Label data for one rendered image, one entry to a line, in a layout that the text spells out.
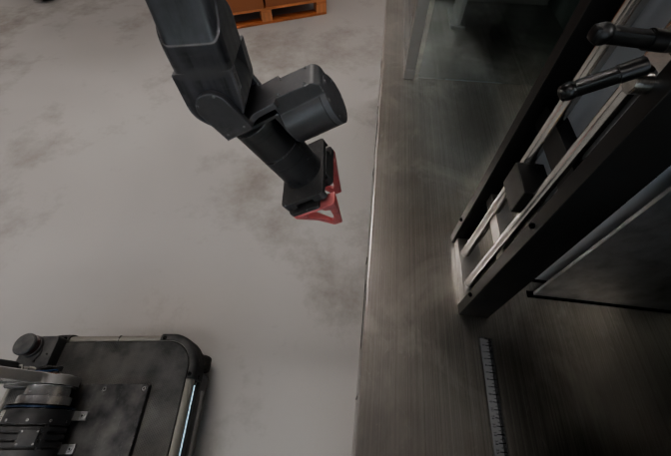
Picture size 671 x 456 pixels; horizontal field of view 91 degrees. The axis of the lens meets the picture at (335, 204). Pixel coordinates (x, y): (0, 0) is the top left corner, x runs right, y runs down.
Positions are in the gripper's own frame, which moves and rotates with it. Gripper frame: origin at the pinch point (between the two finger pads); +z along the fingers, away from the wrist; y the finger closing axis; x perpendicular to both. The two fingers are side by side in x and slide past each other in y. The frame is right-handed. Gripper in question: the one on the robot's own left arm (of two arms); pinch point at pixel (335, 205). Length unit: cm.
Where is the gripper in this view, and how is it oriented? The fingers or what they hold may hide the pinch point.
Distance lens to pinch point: 52.2
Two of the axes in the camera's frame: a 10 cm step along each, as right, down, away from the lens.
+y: -0.1, -8.1, 5.9
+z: 4.9, 5.1, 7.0
